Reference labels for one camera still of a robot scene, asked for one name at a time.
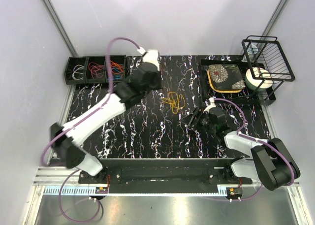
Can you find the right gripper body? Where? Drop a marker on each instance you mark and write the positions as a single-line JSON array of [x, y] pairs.
[[203, 121]]

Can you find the black wire dish rack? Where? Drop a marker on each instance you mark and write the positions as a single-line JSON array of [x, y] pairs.
[[270, 57]]

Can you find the floral square plate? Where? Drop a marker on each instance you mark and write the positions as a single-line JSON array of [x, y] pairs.
[[225, 78]]

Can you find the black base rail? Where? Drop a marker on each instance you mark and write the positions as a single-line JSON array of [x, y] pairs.
[[213, 171]]

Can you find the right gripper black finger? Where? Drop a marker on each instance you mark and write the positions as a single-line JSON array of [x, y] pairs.
[[191, 125], [191, 116]]

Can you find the black three-compartment bin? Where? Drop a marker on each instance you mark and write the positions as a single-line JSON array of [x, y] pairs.
[[92, 70]]

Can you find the glass cup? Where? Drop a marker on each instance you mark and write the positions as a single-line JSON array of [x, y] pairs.
[[250, 54]]

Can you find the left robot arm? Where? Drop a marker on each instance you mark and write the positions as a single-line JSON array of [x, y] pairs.
[[66, 140]]

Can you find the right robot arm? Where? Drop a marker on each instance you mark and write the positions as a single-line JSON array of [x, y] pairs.
[[269, 160]]

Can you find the white green bowl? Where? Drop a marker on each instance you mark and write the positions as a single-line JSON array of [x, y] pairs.
[[261, 79]]

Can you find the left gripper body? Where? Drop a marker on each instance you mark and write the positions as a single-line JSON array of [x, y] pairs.
[[157, 84]]

